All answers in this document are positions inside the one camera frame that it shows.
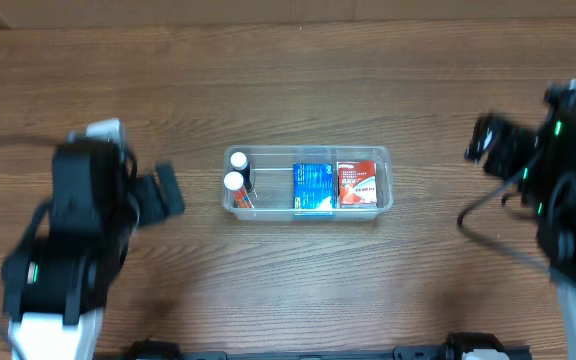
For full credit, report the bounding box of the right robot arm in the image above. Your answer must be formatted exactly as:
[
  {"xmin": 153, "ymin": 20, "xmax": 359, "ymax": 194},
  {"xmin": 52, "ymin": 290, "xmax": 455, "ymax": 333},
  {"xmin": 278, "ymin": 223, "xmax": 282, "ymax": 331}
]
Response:
[{"xmin": 457, "ymin": 79, "xmax": 576, "ymax": 359}]

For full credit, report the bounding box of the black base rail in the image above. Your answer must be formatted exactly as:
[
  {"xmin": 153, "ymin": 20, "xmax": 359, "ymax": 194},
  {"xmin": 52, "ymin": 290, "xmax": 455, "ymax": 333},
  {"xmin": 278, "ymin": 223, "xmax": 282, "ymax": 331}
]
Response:
[{"xmin": 93, "ymin": 332, "xmax": 533, "ymax": 360}]

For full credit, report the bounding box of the clear plastic container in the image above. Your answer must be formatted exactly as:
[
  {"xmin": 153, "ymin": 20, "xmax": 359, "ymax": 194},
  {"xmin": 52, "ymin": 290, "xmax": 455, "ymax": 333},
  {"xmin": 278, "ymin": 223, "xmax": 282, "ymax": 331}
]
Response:
[{"xmin": 222, "ymin": 145, "xmax": 394, "ymax": 221}]

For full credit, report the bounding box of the red box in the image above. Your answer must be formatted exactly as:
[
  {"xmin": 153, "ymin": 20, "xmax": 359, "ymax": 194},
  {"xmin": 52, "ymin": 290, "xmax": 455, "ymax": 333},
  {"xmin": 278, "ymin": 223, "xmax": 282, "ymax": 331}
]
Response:
[{"xmin": 337, "ymin": 160, "xmax": 378, "ymax": 208}]

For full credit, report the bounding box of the black bottle white cap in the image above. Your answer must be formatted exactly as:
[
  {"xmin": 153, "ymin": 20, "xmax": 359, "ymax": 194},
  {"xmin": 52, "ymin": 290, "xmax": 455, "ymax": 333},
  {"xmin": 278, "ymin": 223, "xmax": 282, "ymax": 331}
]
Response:
[{"xmin": 230, "ymin": 152, "xmax": 254, "ymax": 192}]

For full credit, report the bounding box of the blue box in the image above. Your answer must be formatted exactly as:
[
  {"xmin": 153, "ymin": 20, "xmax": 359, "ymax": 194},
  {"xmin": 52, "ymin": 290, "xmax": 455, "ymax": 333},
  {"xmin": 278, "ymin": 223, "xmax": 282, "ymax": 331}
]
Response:
[{"xmin": 293, "ymin": 163, "xmax": 335, "ymax": 211}]

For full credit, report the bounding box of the orange bottle white cap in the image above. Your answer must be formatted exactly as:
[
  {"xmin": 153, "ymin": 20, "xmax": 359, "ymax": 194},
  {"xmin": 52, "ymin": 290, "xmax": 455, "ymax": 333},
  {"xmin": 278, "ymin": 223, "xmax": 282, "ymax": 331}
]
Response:
[{"xmin": 223, "ymin": 171, "xmax": 254, "ymax": 208}]

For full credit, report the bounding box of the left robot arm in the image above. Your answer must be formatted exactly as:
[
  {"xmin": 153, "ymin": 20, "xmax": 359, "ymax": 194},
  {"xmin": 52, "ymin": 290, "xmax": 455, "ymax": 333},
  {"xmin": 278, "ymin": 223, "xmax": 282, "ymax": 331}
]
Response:
[{"xmin": 1, "ymin": 118, "xmax": 185, "ymax": 359}]

